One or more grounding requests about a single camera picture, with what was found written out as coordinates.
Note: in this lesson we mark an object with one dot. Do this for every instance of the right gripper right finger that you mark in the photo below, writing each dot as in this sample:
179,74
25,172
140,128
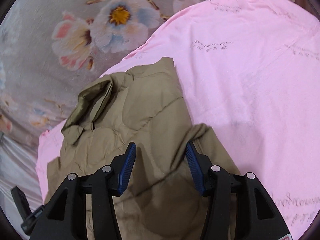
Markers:
239,206

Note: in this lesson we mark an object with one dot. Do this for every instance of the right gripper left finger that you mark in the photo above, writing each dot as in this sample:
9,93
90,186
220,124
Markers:
65,215

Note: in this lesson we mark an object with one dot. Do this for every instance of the olive quilted jacket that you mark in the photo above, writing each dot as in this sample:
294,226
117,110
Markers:
140,142

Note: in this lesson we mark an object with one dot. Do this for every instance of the silver satin curtain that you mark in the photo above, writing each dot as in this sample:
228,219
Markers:
18,163

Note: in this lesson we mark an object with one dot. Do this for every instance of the pink bed sheet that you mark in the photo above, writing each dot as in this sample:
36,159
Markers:
249,70

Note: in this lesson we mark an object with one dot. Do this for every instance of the grey floral blanket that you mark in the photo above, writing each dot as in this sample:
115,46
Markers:
50,49

